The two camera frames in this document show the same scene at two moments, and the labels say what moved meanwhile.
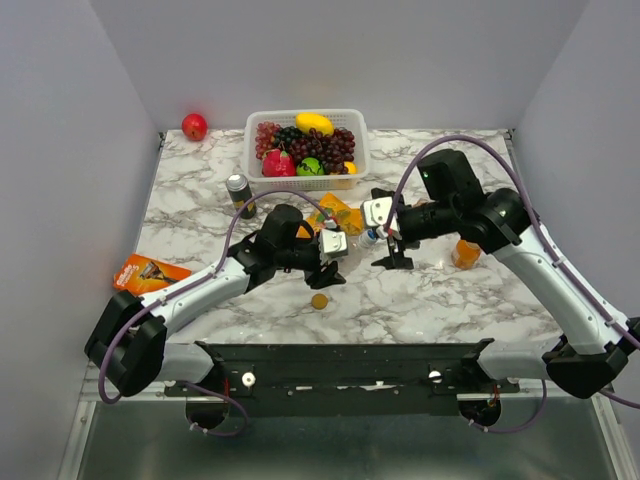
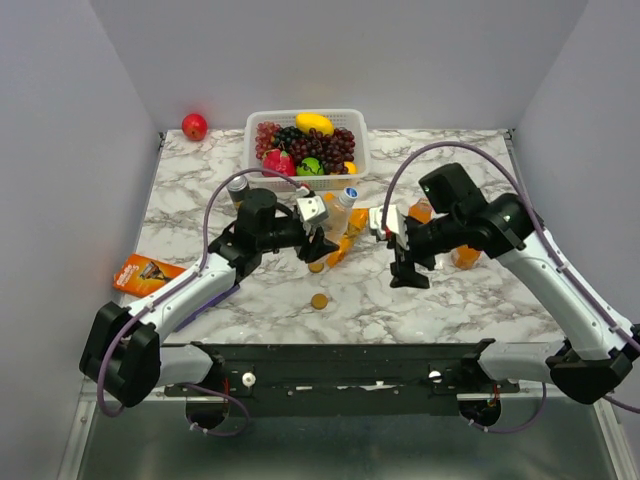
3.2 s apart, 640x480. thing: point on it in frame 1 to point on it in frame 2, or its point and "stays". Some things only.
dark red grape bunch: [333, 148] stays
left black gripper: [330, 277] to [320, 247]
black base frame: [348, 380] stays
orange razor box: [141, 274] stays
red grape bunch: [264, 138] stays
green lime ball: [310, 166] stays
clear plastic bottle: [356, 252] to [339, 218]
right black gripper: [396, 258] to [404, 272]
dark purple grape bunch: [286, 134] stays
